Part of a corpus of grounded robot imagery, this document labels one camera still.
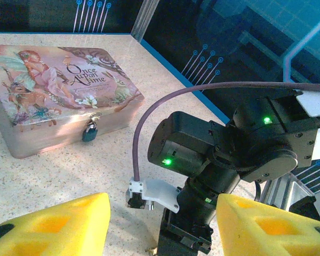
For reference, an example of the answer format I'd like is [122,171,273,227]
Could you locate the dark teal padlock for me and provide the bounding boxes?
[82,119,99,142]

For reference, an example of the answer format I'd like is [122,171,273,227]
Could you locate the aluminium frame post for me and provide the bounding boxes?
[130,0,161,42]

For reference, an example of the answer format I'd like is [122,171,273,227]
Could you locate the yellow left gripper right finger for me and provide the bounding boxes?
[217,194,320,256]

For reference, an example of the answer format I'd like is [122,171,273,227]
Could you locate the blue table edge trim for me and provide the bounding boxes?
[140,38,230,125]

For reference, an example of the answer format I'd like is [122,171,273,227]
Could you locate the pink fairy storybook tin box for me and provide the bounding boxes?
[0,44,146,159]

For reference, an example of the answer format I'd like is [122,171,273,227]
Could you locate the aluminium front frame rail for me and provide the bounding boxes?
[255,173,317,214]

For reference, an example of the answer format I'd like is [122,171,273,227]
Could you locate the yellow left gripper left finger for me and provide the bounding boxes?
[0,192,111,256]

